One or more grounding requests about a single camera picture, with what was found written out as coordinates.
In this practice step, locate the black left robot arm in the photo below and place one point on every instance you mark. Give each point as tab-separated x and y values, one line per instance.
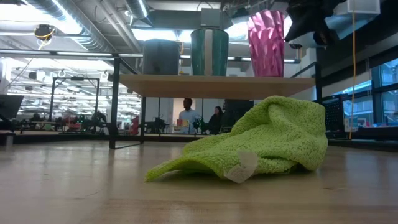
9	105

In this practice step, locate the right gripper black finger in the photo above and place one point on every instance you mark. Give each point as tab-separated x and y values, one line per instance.
300	29
321	38

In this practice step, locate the black background station frame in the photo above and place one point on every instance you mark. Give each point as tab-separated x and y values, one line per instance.
74	79

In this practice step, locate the pink faceted plastic cup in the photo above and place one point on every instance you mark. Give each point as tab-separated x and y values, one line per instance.
265	43

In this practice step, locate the black perforated panel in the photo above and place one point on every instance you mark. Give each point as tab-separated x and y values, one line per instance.
333	113

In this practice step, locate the lime green microfibre towel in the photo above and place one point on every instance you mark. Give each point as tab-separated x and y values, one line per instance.
273	133

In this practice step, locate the person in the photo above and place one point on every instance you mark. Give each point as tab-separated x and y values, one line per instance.
216	121
189	116

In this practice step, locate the grey ceramic mug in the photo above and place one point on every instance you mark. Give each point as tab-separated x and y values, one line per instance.
161	57

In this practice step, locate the black aluminium rig frame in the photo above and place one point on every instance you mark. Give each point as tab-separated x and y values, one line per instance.
62	137

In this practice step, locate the wooden shelf with black legs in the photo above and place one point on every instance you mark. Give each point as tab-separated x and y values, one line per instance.
217	87

